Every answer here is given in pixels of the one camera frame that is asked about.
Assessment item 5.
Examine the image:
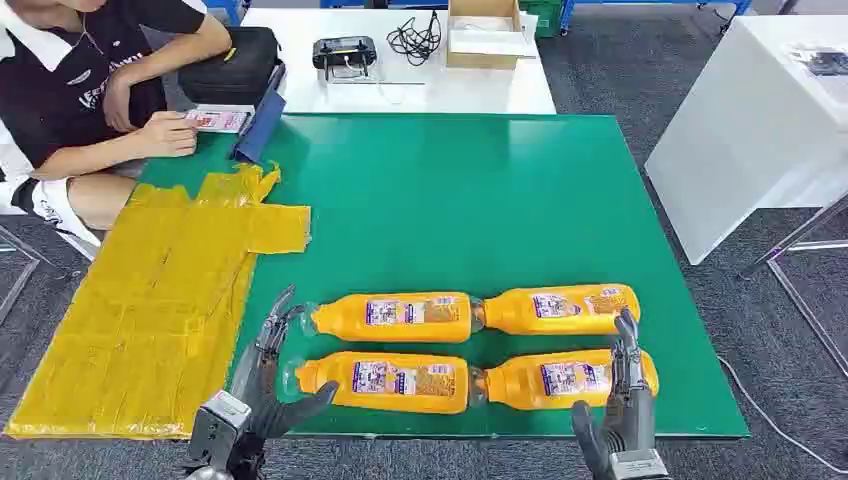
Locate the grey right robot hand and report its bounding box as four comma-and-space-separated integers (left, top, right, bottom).
570, 307, 658, 480

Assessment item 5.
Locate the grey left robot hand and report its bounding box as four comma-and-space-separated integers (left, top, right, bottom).
228, 284, 340, 458

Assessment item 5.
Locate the person's left hand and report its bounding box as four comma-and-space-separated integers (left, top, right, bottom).
102, 69, 139, 134

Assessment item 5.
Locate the person's right hand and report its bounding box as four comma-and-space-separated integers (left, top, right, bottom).
135, 110, 200, 159

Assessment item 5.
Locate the white card with red print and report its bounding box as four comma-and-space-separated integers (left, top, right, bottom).
185, 105, 256, 136

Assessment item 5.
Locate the orange drink bottle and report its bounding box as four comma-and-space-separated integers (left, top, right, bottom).
299, 292, 476, 344
467, 349, 661, 412
283, 351, 472, 416
468, 284, 642, 337

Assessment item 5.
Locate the person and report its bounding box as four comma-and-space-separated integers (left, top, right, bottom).
0, 0, 233, 250

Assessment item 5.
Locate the black bag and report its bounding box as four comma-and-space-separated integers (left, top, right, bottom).
177, 26, 284, 107

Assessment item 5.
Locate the blue folder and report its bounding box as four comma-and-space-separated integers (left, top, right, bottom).
230, 62, 288, 165

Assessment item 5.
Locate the yellow plastic sheet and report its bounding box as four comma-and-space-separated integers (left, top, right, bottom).
3, 162, 313, 441

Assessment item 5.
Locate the black remote controller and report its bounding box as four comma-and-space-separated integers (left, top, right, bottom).
312, 35, 379, 83

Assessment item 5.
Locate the green table mat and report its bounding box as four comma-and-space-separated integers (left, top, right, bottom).
139, 113, 751, 440

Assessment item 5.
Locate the white square table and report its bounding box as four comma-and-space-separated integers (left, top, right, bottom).
645, 14, 848, 267

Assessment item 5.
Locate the long white table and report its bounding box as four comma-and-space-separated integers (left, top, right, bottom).
240, 7, 558, 116

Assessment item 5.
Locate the cardboard box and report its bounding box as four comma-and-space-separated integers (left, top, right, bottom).
445, 0, 539, 72

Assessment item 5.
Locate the white foam sheet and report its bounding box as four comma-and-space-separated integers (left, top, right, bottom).
450, 15, 539, 58

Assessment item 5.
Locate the green crate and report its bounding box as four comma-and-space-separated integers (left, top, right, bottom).
518, 0, 564, 39

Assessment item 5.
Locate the dark item in clear bag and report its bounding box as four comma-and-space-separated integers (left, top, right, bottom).
786, 44, 848, 79

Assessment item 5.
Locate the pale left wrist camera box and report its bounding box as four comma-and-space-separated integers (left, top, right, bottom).
187, 390, 254, 473

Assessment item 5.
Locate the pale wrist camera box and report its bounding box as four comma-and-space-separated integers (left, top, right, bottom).
187, 390, 254, 473
607, 449, 672, 480

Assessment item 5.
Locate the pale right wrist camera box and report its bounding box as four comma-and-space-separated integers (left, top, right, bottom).
607, 449, 672, 480

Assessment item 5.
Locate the white floor cable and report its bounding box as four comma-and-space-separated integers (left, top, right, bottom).
717, 356, 848, 477

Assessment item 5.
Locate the metal chair frame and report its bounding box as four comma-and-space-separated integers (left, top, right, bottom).
0, 223, 42, 327

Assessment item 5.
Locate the metal table leg frame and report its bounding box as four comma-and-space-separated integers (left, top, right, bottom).
737, 193, 848, 380

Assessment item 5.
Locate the black coiled cable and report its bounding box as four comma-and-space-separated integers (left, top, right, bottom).
386, 9, 444, 68

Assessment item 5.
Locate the blue metal rack frame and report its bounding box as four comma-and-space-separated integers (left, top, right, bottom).
559, 0, 755, 36

